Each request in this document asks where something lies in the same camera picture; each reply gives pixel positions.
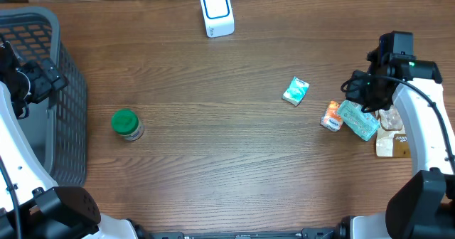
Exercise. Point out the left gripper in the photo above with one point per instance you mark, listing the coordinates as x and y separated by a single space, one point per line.
44 86

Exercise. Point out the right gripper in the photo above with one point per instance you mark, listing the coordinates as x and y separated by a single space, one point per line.
355 95

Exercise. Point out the teal wipes packet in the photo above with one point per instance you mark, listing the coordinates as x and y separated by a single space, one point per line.
365 125

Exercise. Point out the orange tissue pack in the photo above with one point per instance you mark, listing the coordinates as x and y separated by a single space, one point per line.
331 120

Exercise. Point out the beige snack pouch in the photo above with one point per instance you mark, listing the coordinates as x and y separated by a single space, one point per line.
391 140

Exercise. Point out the teal tissue pack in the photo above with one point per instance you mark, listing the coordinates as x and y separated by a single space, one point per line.
296 91

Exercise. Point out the green bottle cap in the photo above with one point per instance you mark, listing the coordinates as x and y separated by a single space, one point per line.
127 124

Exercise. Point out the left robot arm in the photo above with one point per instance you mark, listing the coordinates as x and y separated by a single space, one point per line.
33 205

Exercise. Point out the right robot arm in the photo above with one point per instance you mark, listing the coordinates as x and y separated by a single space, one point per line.
424 206

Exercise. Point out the white barcode scanner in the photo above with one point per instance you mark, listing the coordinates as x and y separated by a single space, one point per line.
218 17

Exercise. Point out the grey plastic mesh basket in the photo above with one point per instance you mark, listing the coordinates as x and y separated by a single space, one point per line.
56 128

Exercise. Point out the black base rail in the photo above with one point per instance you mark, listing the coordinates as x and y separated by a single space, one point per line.
305 233

